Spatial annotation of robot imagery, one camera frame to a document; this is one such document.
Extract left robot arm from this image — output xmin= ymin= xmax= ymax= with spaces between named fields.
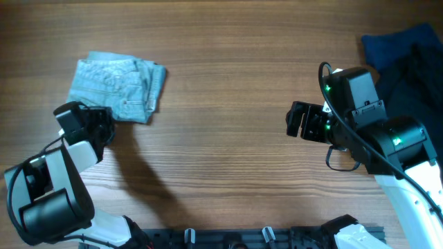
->
xmin=4 ymin=101 xmax=154 ymax=249

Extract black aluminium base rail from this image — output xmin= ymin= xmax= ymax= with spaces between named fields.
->
xmin=144 ymin=226 xmax=334 ymax=249

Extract black left camera cable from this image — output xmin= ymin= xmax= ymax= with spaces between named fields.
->
xmin=6 ymin=136 xmax=118 ymax=249

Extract navy blue garment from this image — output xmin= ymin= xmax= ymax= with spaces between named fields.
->
xmin=361 ymin=23 xmax=442 ymax=71

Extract light blue denim shorts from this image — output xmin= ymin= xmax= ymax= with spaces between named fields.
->
xmin=66 ymin=51 xmax=167 ymax=124

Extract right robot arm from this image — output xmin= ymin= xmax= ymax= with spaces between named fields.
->
xmin=286 ymin=62 xmax=442 ymax=248

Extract black garment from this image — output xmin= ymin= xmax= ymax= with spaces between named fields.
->
xmin=376 ymin=45 xmax=442 ymax=156

